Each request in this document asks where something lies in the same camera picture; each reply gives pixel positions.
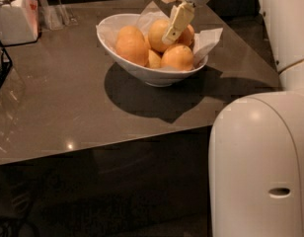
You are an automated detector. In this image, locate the white paper liner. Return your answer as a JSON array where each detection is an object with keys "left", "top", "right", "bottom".
[{"left": 96, "top": 2, "right": 223, "bottom": 74}]

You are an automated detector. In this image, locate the clear acrylic stand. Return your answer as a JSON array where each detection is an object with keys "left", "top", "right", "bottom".
[{"left": 38, "top": 0, "right": 77, "bottom": 31}]

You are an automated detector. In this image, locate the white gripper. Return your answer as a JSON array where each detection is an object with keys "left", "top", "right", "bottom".
[{"left": 161, "top": 0, "right": 210, "bottom": 44}]

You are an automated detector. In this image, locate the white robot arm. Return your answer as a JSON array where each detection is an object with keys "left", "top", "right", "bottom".
[{"left": 208, "top": 0, "right": 304, "bottom": 237}]

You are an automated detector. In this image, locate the white ceramic bowl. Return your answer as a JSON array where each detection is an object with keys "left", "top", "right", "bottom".
[{"left": 96, "top": 13, "right": 208, "bottom": 87}]

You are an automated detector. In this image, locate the small yellow citrus piece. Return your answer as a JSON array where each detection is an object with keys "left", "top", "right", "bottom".
[{"left": 146, "top": 49, "right": 162, "bottom": 69}]

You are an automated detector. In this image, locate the orange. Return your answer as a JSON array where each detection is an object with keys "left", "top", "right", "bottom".
[
  {"left": 114, "top": 26, "right": 149, "bottom": 66},
  {"left": 161, "top": 43, "right": 193, "bottom": 71},
  {"left": 148, "top": 19, "right": 169, "bottom": 53},
  {"left": 178, "top": 25, "right": 194, "bottom": 46}
]

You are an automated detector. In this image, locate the black wire rack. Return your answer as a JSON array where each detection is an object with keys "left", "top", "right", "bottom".
[{"left": 0, "top": 33, "right": 14, "bottom": 101}]

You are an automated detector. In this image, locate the white box container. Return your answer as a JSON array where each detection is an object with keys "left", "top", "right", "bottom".
[{"left": 0, "top": 0, "right": 38, "bottom": 45}]

